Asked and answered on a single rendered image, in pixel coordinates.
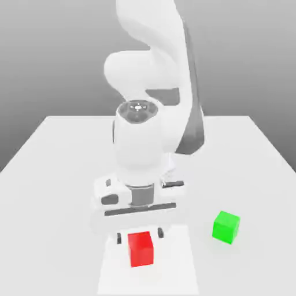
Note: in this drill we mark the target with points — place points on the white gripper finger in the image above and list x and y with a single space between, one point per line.
118 238
160 232

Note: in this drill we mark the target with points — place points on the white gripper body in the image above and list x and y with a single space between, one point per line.
138 218

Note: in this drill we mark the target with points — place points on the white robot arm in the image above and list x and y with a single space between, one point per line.
138 143

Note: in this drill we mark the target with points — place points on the small red cube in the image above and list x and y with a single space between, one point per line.
140 251

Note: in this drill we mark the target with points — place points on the small green cube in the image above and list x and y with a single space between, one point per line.
225 227

